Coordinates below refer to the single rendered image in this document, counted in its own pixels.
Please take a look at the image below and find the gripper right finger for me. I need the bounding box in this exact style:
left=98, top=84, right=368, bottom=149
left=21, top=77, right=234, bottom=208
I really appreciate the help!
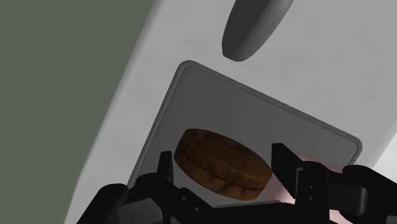
left=271, top=143, right=397, bottom=224

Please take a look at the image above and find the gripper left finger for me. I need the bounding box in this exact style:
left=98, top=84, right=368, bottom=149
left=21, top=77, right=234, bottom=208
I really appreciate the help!
left=76, top=150, right=216, bottom=224

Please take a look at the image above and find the brown round cake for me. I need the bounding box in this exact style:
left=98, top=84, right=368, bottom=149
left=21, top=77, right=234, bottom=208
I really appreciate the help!
left=173, top=128, right=274, bottom=201

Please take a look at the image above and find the grey flat tablet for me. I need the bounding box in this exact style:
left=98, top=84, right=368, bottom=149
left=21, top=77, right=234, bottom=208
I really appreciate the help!
left=127, top=59, right=363, bottom=209

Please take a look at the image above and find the grey oblong object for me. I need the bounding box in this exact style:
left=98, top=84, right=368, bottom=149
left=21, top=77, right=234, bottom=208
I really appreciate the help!
left=221, top=0, right=294, bottom=62

